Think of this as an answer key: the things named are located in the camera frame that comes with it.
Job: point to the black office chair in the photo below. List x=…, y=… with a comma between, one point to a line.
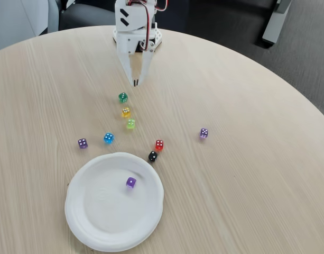
x=85, y=17

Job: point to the light purple translucent die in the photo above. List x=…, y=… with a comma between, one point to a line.
x=203, y=133

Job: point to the blue translucent die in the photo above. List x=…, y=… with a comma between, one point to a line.
x=108, y=138

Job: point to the lime green translucent die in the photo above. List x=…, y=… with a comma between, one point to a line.
x=131, y=124

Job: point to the grey desk leg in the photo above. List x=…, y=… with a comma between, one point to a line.
x=272, y=26

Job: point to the black die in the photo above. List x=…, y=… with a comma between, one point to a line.
x=153, y=156

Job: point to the yellow translucent die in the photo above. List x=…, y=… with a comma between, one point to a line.
x=126, y=112

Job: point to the white cabinet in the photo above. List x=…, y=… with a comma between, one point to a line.
x=13, y=21

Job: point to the white paper plate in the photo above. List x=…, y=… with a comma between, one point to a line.
x=109, y=211

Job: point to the red translucent die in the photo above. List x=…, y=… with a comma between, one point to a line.
x=159, y=145

